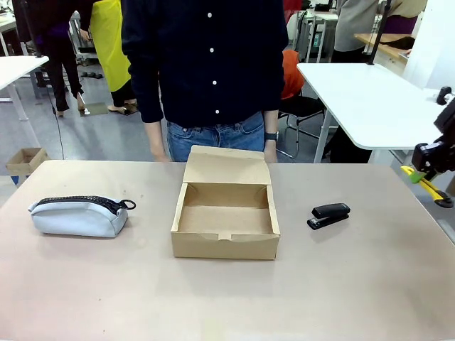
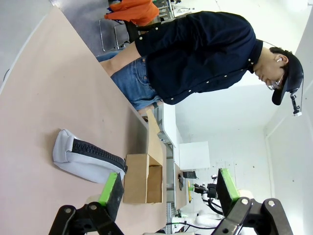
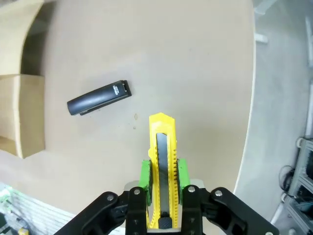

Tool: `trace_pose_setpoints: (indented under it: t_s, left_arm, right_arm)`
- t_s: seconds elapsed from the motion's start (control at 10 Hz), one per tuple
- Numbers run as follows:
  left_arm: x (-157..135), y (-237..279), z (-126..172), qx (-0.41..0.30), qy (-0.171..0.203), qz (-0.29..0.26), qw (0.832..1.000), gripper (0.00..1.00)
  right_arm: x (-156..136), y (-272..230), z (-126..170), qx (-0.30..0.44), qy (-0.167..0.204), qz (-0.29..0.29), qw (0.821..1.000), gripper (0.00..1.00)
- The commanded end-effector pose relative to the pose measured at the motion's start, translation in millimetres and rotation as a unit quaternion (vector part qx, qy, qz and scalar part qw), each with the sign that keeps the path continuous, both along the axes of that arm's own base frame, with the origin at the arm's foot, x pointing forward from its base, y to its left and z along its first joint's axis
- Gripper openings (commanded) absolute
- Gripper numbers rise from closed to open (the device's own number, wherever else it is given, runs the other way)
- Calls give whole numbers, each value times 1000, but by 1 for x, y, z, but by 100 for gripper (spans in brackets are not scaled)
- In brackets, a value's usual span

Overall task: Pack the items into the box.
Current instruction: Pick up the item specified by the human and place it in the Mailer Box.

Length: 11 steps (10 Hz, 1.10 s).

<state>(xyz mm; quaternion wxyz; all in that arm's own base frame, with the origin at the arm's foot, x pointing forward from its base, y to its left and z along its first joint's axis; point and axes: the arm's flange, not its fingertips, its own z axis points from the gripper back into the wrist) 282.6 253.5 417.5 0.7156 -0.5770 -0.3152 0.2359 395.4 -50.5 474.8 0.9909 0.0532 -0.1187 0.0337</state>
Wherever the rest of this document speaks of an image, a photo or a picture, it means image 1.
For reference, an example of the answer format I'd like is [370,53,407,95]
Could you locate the black vertical pole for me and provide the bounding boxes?
[366,0,392,66]

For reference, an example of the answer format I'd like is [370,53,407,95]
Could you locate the blue denim jeans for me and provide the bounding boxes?
[166,111,267,163]

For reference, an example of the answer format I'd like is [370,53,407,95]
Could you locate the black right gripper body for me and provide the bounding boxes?
[433,106,455,145]

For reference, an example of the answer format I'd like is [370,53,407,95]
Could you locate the bystander in black clothes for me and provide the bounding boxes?
[13,0,94,117]

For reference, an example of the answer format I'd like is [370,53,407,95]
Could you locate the dark navy button shirt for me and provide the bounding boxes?
[121,0,289,129]

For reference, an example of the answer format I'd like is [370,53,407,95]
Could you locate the yellow black clamp tool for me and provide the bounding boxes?
[400,165,455,209]

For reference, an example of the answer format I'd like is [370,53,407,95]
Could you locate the orange backed office chair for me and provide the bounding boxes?
[277,49,326,159]

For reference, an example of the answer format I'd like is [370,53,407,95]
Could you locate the bystander in yellow apron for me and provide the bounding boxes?
[78,0,138,115]

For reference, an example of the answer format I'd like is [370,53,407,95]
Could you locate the wooden topped workbench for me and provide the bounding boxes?
[354,32,416,75]

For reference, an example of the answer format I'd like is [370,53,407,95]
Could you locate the thin black floor cable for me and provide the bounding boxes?
[45,83,66,160]

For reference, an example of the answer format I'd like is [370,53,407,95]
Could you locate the person's left forearm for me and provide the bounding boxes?
[262,109,279,134]

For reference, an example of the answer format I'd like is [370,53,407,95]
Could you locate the person's right forearm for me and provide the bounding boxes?
[143,119,165,154]

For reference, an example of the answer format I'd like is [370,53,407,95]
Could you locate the light grey zipper pencil case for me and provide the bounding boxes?
[28,195,137,239]

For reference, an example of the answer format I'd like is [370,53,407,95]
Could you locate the open brown cardboard box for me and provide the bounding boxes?
[170,144,282,261]

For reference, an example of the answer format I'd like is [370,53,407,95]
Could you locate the large white desk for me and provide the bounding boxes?
[296,62,455,163]

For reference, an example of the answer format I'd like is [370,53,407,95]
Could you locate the small shallow cardboard tray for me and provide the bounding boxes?
[5,146,50,176]

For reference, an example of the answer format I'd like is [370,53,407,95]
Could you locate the bystander in grey sweater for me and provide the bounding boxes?
[331,0,429,64]

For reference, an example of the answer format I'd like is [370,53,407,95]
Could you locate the grey metal equipment rack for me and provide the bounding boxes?
[294,9,338,64]

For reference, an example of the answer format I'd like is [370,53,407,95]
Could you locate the black stapler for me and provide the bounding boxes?
[306,202,351,231]

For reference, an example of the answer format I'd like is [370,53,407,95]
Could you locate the white desk with grey leg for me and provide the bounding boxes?
[0,55,50,121]

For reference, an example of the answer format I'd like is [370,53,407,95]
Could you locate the person's right hand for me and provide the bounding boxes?
[150,144,171,163]

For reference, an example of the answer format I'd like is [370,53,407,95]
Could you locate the square grey floor plate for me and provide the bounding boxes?
[80,102,109,117]

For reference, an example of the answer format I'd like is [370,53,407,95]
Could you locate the person's left hand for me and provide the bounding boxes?
[263,139,279,164]

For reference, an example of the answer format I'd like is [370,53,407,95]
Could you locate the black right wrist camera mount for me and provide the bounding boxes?
[437,85,455,107]

